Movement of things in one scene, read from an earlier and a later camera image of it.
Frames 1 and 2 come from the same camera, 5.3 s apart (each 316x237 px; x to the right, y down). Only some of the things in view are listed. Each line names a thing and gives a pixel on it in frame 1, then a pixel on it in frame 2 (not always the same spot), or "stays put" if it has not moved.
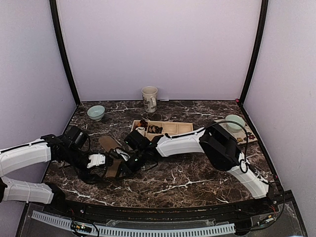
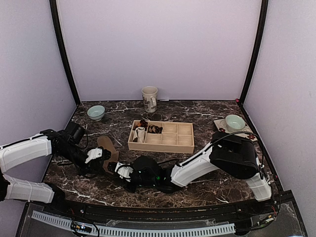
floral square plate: [240, 137] stays put
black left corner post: [56, 24] stays put
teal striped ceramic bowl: [96, 112] stays put
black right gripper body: [136, 165] → [150, 182]
